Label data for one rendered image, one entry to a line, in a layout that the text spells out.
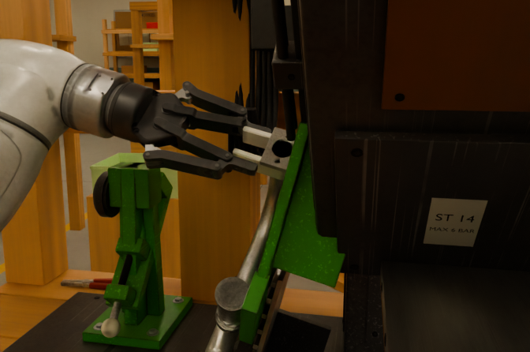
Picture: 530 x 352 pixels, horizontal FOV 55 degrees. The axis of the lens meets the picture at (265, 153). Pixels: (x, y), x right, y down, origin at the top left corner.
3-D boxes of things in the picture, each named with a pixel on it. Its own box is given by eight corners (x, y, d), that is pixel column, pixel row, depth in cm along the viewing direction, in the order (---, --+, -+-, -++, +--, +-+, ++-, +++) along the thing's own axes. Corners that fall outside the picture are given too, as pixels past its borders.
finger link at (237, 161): (220, 151, 63) (210, 170, 61) (258, 162, 62) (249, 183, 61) (220, 157, 64) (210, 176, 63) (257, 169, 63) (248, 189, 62)
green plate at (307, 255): (320, 335, 53) (381, 145, 48) (245, 310, 54) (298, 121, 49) (328, 288, 64) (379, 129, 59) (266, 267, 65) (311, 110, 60)
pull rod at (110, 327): (115, 342, 73) (113, 305, 72) (98, 340, 74) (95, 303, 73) (132, 323, 79) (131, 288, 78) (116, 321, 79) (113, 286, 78)
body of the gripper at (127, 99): (97, 115, 62) (166, 137, 60) (129, 66, 66) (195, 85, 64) (110, 148, 68) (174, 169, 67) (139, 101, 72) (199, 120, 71)
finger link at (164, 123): (158, 114, 64) (151, 121, 63) (233, 151, 62) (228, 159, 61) (162, 131, 67) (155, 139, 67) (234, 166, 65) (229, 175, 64)
